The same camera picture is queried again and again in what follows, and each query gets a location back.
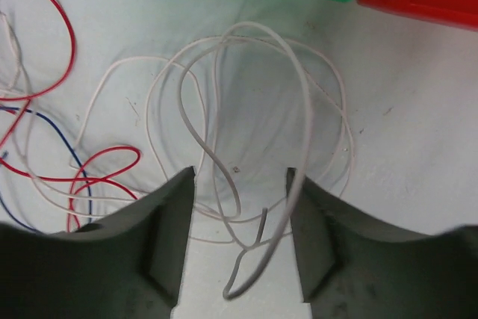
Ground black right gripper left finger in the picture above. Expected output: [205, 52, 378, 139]
[1, 167, 195, 318]

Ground blue thin wire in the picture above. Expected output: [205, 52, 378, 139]
[0, 108, 93, 232]

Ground white thin wire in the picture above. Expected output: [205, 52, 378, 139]
[0, 8, 356, 300]

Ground red thin wire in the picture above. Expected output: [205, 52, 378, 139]
[0, 0, 143, 234]

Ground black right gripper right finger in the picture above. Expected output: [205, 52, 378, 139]
[291, 179, 477, 318]

